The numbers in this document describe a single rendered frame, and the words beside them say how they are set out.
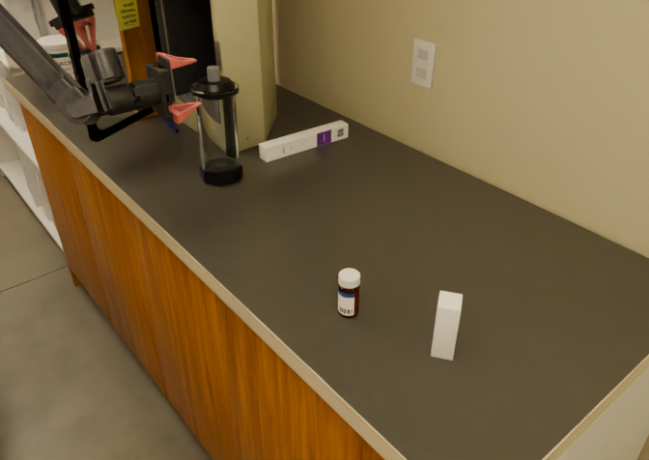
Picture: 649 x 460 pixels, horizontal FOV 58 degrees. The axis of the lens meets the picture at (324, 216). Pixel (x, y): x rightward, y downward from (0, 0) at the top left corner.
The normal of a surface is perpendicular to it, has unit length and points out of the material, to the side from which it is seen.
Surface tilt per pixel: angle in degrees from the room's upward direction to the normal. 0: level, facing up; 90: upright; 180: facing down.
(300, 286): 0
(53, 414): 0
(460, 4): 90
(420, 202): 0
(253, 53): 90
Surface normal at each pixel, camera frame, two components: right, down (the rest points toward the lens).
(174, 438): 0.00, -0.84
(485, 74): -0.77, 0.34
